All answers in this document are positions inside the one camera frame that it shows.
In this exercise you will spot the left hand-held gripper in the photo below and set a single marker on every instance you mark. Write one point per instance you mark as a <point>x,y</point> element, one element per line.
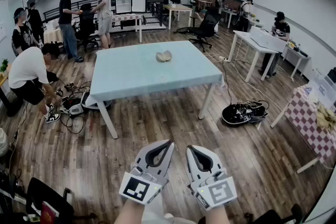
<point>136,189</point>

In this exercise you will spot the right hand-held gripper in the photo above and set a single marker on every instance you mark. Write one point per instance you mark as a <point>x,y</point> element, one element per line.
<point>218,192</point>

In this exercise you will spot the beige glasses case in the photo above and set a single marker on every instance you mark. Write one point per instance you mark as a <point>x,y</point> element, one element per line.
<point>164,57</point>

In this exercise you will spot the person's right forearm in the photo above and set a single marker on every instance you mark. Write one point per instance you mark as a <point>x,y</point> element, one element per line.
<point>218,215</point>

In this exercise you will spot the person's left forearm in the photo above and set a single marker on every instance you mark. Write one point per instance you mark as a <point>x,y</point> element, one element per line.
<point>128,213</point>

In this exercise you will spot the black basin of gear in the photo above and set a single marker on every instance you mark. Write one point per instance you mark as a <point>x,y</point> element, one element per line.
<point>236,115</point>

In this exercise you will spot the white leg table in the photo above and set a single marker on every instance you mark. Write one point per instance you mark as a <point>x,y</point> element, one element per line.
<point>109,123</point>

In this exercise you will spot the person's light shirt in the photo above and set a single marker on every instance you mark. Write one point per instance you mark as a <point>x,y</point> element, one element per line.
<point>168,220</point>

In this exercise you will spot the light blue floral tablecloth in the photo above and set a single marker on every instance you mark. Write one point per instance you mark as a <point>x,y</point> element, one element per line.
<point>131,73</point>

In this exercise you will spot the white floor device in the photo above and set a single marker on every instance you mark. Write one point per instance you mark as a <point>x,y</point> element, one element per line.
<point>73,109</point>

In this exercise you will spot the white power strip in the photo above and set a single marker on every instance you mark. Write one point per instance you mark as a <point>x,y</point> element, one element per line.
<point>221,58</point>

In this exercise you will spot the table with checked cloth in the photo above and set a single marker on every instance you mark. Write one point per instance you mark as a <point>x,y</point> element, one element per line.
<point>127,17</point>
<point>304,118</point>

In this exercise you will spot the red booklet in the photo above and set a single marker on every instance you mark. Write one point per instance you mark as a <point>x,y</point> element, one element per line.
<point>48,215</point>

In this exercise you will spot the long white table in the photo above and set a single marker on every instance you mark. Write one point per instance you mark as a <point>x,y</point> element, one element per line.
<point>246,39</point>

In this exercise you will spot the beige bags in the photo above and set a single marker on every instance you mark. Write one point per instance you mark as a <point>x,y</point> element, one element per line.
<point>325,115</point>

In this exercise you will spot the black office chair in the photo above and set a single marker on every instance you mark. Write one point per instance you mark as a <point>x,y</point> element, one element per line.
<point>86,23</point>
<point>207,26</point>

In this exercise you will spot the clear plastic container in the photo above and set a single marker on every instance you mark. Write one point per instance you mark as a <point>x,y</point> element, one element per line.
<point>321,86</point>

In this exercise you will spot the small white side table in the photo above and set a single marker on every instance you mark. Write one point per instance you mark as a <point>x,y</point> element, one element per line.
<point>296,56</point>

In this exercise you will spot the wooden top white table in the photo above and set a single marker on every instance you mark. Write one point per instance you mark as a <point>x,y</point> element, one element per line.
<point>178,7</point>

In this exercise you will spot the black framed white panel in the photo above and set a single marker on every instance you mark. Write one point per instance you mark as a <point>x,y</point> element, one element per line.
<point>123,4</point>
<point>138,4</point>

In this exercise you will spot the table with cream cloth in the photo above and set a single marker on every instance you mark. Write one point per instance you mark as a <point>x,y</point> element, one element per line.
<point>52,35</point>

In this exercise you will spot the black metal railing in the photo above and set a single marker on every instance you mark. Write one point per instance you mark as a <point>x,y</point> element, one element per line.
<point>52,11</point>

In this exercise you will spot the small green plant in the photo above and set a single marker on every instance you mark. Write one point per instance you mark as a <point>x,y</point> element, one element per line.
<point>4,65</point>

